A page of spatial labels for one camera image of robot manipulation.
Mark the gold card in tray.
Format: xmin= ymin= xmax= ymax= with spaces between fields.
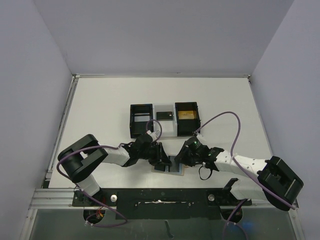
xmin=177 ymin=110 xmax=198 ymax=120

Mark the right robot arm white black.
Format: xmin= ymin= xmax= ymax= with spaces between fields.
xmin=175 ymin=136 xmax=304 ymax=211

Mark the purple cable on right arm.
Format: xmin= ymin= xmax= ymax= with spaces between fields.
xmin=193 ymin=111 xmax=298 ymax=210

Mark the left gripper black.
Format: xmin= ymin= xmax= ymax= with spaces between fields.
xmin=138 ymin=142 xmax=171 ymax=166

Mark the black strap loop on gripper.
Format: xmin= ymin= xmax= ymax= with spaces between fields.
xmin=198 ymin=164 xmax=215 ymax=181

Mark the aluminium frame rail front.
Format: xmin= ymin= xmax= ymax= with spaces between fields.
xmin=28 ymin=186 xmax=300 ymax=211

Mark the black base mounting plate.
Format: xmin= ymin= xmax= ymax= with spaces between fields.
xmin=72 ymin=187 xmax=252 ymax=221

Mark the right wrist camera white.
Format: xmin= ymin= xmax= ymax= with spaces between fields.
xmin=193 ymin=131 xmax=204 ymax=138

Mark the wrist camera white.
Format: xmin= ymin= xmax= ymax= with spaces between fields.
xmin=146 ymin=130 xmax=161 ymax=141
xmin=193 ymin=131 xmax=204 ymax=138

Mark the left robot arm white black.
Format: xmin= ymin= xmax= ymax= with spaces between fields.
xmin=56 ymin=131 xmax=172 ymax=206

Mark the black white card tray organizer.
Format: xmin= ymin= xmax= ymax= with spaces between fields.
xmin=129 ymin=102 xmax=201 ymax=139

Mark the black card in tray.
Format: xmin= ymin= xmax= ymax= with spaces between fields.
xmin=156 ymin=111 xmax=174 ymax=121

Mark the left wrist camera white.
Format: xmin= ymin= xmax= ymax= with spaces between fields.
xmin=146 ymin=130 xmax=161 ymax=141

